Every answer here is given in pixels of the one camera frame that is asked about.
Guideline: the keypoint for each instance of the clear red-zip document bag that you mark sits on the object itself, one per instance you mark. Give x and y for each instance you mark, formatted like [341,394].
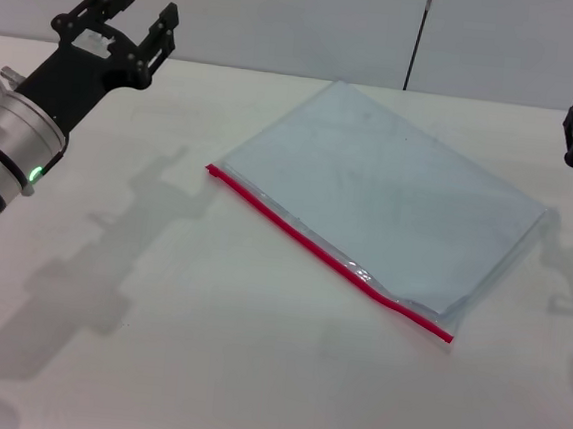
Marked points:
[369,181]

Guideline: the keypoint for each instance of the thin dark wall strip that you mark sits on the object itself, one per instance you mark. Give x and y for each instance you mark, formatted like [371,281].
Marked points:
[416,40]

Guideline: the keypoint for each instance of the silver connector plug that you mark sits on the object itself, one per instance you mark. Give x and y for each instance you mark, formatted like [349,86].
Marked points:
[10,75]

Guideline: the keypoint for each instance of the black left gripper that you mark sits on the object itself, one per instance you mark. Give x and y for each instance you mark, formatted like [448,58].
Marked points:
[83,76]

